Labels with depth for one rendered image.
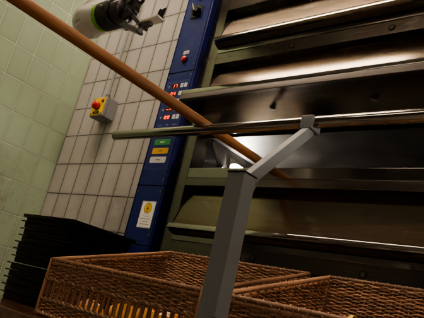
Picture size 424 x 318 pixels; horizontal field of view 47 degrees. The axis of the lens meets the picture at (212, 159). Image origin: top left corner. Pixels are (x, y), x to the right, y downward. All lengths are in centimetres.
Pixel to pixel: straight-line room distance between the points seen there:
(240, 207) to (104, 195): 133
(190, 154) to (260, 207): 41
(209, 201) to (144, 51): 94
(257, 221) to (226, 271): 72
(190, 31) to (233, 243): 143
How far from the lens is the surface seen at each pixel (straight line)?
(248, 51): 195
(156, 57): 232
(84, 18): 165
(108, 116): 232
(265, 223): 157
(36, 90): 253
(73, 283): 134
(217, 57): 204
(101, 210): 215
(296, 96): 159
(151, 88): 126
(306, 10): 191
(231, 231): 89
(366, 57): 168
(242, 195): 91
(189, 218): 177
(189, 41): 216
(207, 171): 180
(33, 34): 257
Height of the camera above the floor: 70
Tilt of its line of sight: 17 degrees up
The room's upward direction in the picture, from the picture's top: 13 degrees clockwise
